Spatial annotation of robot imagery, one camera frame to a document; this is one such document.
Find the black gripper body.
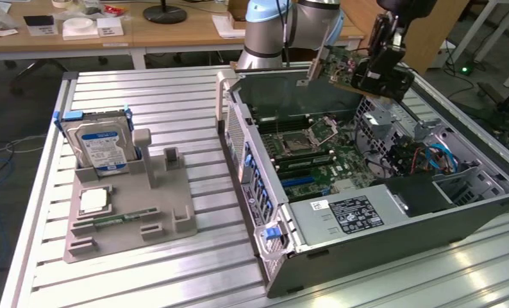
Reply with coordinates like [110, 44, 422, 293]
[376, 0, 437, 25]

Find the green graphics card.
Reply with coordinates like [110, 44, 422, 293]
[306, 30, 417, 102]

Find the wooden cabinet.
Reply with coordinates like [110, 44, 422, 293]
[334, 0, 472, 74]

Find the metal disk bay cage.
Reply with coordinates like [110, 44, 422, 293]
[354, 94, 454, 180]

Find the metal socket cover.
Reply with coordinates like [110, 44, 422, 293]
[306, 114, 341, 142]

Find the RAM slot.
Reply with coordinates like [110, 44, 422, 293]
[253, 114, 309, 123]
[256, 119, 312, 130]

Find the cardboard box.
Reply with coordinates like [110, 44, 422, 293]
[228, 0, 249, 20]

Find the black equipment stand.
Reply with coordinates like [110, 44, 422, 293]
[476, 81, 509, 148]

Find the white paper stack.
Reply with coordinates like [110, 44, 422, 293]
[212, 14, 249, 39]

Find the CPU socket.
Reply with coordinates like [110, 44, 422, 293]
[277, 128, 321, 157]

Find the black installed RAM stick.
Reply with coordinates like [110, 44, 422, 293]
[276, 155, 336, 170]

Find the green motherboard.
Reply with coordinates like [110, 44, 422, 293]
[253, 110, 386, 203]

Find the black round lamp base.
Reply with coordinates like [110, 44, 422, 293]
[142, 0, 190, 25]

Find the silver power supply unit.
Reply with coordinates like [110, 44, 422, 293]
[286, 185, 410, 253]

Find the red packet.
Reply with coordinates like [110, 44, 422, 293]
[102, 3, 125, 17]

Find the small white box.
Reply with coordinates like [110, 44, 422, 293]
[96, 17, 125, 38]

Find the open grey PC case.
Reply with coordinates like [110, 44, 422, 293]
[214, 56, 509, 300]

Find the white box with roll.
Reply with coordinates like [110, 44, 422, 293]
[61, 17, 101, 41]

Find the hard disk with blue rails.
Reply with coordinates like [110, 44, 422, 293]
[53, 108, 136, 178]

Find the wooden desk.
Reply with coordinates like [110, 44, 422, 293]
[0, 0, 366, 62]

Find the black and white box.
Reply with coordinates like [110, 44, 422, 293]
[22, 15, 58, 37]

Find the black office chair base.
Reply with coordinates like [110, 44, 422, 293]
[4, 59, 69, 96]

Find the green RAM stick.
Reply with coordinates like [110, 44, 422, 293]
[92, 207, 160, 227]

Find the silver CPU chip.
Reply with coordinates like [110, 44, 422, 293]
[77, 188, 113, 218]

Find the grey parts rack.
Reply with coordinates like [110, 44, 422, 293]
[64, 127, 200, 264]

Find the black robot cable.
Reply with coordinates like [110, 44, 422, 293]
[278, 0, 293, 69]

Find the red wire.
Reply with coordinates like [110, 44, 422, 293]
[409, 146, 422, 176]

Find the blue data wire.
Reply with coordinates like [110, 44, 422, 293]
[424, 143, 460, 176]

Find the white floor cable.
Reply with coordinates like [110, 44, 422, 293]
[0, 134, 48, 155]

